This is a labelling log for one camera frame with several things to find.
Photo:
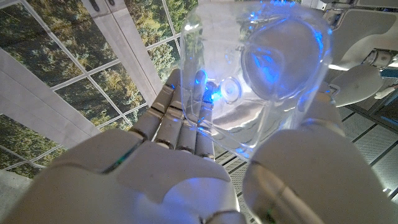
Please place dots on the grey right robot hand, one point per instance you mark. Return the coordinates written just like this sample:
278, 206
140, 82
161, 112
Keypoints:
149, 180

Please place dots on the clear plastic jar body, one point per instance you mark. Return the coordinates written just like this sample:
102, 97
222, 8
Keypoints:
217, 46

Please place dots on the printed window forest backdrop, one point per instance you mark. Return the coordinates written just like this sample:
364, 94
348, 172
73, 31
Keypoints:
62, 62

